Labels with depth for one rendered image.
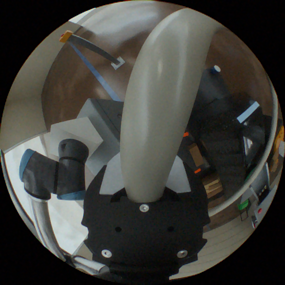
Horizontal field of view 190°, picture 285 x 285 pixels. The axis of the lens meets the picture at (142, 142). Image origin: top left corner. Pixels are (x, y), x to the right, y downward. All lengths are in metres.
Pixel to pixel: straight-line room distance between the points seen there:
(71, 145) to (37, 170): 0.21
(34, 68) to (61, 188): 6.32
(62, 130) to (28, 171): 0.24
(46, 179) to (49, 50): 6.06
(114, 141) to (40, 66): 6.30
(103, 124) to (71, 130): 0.17
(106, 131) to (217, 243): 5.66
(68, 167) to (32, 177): 0.18
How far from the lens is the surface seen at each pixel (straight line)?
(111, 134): 0.47
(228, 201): 0.40
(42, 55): 6.26
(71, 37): 1.15
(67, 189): 0.40
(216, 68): 1.44
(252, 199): 3.83
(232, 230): 5.62
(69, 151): 0.45
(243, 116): 0.64
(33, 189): 0.41
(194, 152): 1.23
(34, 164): 0.39
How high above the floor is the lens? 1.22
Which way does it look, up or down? 65 degrees down
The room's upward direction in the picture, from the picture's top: 138 degrees counter-clockwise
